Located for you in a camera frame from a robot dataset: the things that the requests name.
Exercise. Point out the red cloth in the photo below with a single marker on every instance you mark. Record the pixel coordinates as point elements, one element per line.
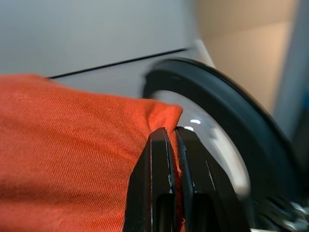
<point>72,145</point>

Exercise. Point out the round glass washer door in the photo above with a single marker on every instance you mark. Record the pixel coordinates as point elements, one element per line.
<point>241,108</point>

